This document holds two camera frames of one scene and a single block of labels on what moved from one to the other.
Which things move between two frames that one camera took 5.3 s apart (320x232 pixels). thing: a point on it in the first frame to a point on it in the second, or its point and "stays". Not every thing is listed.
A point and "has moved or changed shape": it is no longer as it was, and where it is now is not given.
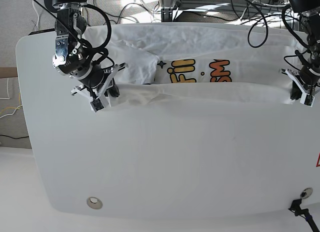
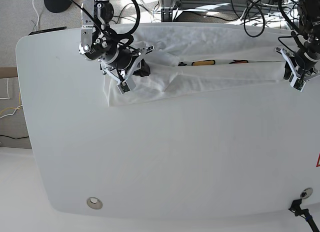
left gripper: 305,79 to 300,64
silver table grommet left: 94,203 stays
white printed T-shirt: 176,63 has moved or changed shape
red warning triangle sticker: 318,162 stays
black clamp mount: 295,207 stays
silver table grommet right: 306,193 stays
